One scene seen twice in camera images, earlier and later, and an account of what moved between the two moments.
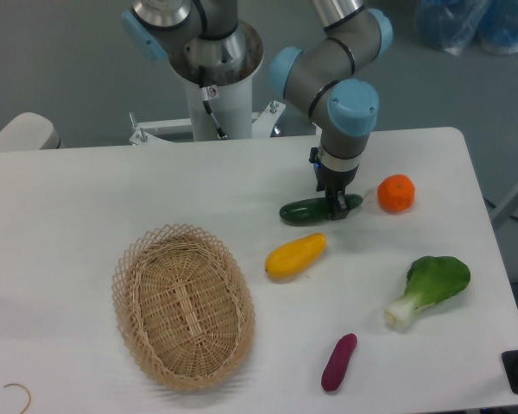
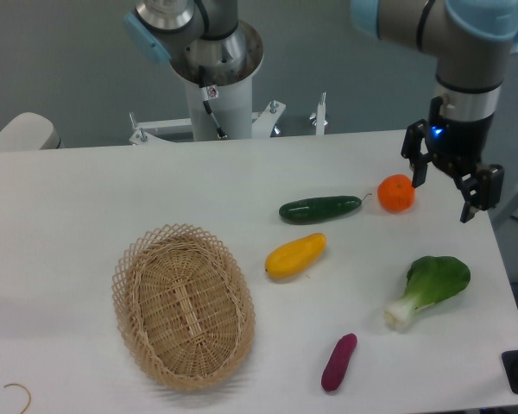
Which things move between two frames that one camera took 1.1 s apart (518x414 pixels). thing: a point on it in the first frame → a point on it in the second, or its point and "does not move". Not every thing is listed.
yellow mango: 296,256 does not move
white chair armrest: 28,131 does not move
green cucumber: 314,210 does not move
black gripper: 334,183 → 459,145
